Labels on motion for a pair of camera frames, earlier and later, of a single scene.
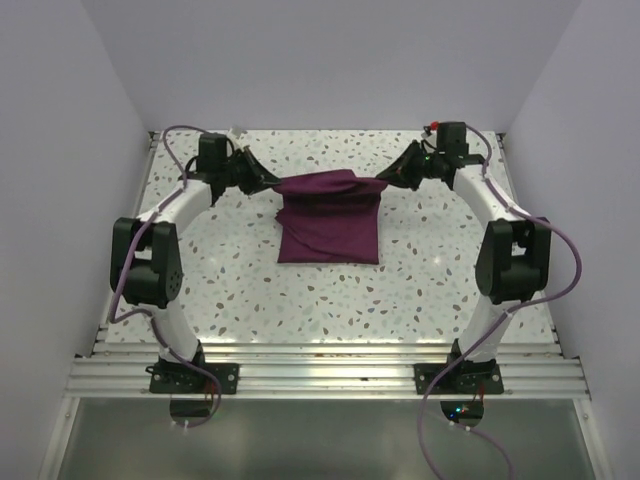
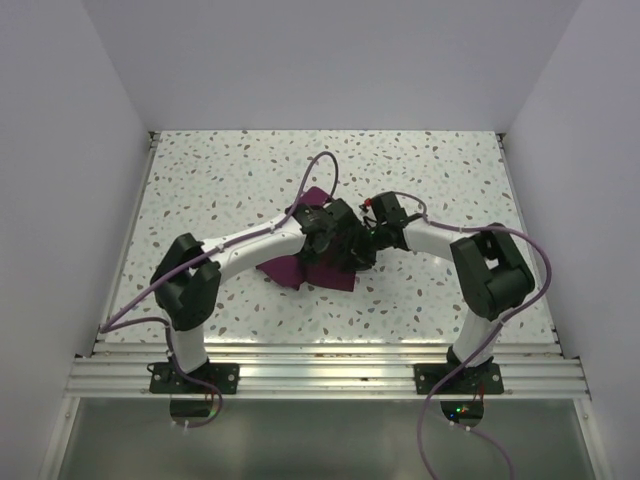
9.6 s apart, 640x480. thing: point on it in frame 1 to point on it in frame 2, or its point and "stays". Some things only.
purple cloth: (329, 217) to (296, 272)
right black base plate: (464, 379) stays
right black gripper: (400, 172) to (371, 257)
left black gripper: (259, 178) to (313, 255)
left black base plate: (181, 378) stays
